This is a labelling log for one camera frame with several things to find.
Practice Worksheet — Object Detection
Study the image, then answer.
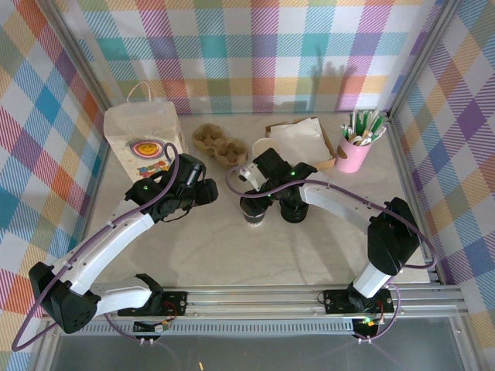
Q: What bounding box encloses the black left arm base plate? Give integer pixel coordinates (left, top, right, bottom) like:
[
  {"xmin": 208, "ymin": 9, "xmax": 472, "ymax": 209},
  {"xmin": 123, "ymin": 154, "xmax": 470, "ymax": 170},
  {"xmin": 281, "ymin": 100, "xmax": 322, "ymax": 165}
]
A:
[{"xmin": 117, "ymin": 289, "xmax": 189, "ymax": 318}]

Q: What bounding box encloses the brown cardboard cup carrier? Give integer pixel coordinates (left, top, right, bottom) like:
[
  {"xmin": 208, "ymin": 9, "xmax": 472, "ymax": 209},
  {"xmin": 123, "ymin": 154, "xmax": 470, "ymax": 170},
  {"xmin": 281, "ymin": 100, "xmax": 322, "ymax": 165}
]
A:
[
  {"xmin": 192, "ymin": 122, "xmax": 249, "ymax": 170},
  {"xmin": 193, "ymin": 122, "xmax": 248, "ymax": 167}
]

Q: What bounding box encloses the grey metal panel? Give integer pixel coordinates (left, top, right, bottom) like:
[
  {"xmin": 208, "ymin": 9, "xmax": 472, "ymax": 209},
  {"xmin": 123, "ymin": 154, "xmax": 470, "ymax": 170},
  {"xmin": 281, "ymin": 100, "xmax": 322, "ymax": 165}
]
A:
[{"xmin": 49, "ymin": 335, "xmax": 465, "ymax": 371}]

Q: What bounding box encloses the aluminium frame post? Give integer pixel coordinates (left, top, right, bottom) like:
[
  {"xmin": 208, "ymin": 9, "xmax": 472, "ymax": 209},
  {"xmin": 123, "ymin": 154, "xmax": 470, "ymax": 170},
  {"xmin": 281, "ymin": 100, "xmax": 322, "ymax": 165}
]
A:
[
  {"xmin": 40, "ymin": 0, "xmax": 120, "ymax": 127},
  {"xmin": 387, "ymin": 0, "xmax": 462, "ymax": 121}
]

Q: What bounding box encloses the grey slotted cable duct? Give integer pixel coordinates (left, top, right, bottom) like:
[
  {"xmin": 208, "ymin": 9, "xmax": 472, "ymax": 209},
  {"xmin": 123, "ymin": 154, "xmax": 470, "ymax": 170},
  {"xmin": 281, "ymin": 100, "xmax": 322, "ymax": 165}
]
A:
[{"xmin": 61, "ymin": 322, "xmax": 359, "ymax": 336}]

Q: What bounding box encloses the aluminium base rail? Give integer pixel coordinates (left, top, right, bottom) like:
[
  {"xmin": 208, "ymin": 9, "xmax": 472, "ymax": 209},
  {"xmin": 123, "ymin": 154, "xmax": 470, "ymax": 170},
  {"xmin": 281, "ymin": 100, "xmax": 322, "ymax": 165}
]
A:
[{"xmin": 41, "ymin": 284, "xmax": 465, "ymax": 322}]

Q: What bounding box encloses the stack of white napkins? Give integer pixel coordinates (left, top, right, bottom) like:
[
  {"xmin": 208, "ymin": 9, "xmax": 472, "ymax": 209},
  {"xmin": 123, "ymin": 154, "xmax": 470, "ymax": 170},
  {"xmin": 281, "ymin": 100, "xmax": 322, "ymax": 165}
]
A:
[{"xmin": 269, "ymin": 117, "xmax": 333, "ymax": 162}]

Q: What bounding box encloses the stack of paper cups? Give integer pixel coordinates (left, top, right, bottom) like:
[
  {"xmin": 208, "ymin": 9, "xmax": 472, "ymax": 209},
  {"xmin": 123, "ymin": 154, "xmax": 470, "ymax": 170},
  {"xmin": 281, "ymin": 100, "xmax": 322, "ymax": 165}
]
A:
[{"xmin": 251, "ymin": 137, "xmax": 279, "ymax": 162}]

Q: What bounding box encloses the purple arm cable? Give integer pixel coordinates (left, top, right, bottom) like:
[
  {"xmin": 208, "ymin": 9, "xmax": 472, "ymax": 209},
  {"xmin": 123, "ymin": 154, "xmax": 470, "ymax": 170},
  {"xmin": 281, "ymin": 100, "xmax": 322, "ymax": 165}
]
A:
[
  {"xmin": 226, "ymin": 165, "xmax": 440, "ymax": 343},
  {"xmin": 11, "ymin": 142, "xmax": 183, "ymax": 352}
]

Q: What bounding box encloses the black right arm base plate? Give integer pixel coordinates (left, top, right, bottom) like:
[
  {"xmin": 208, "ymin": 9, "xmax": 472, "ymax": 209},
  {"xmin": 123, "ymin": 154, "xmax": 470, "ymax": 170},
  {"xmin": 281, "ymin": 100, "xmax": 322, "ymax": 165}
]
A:
[{"xmin": 323, "ymin": 288, "xmax": 395, "ymax": 315}]

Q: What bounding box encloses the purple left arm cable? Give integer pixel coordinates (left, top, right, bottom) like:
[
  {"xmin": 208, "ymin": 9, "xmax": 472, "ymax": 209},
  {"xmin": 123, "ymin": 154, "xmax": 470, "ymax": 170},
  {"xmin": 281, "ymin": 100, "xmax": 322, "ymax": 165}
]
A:
[{"xmin": 11, "ymin": 142, "xmax": 183, "ymax": 352}]

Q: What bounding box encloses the white smiley paper bag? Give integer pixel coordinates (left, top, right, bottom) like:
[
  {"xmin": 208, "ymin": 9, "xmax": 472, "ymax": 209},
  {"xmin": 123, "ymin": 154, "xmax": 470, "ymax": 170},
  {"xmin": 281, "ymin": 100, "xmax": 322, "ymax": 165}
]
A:
[{"xmin": 102, "ymin": 80, "xmax": 192, "ymax": 182}]

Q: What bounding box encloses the striped paper coffee cup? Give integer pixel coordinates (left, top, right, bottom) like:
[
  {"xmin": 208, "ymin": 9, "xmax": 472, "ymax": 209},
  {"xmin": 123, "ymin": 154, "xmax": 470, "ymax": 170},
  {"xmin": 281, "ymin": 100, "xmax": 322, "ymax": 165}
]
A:
[{"xmin": 242, "ymin": 208, "xmax": 268, "ymax": 228}]

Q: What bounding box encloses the pink holder cup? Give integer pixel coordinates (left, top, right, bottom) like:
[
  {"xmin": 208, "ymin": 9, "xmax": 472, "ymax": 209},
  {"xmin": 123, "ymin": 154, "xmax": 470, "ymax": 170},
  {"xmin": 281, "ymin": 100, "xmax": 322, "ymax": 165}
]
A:
[{"xmin": 333, "ymin": 133, "xmax": 374, "ymax": 173}]

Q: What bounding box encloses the stack of black lids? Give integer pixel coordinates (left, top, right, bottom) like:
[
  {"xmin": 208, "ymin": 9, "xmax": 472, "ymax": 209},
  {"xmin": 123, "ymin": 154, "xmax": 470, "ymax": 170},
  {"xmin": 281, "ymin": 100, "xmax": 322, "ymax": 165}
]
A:
[{"xmin": 278, "ymin": 192, "xmax": 310, "ymax": 224}]

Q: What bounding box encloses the brown cardboard napkin tray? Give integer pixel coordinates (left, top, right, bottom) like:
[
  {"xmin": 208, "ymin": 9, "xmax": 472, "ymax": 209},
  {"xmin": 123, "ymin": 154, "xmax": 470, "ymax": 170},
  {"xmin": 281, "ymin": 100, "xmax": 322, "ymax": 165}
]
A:
[{"xmin": 265, "ymin": 115, "xmax": 336, "ymax": 172}]

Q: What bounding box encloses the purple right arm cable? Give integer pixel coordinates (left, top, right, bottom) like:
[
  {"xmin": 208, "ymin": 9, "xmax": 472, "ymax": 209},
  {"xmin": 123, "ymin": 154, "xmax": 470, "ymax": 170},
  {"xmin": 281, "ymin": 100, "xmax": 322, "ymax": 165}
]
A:
[{"xmin": 226, "ymin": 165, "xmax": 440, "ymax": 343}]

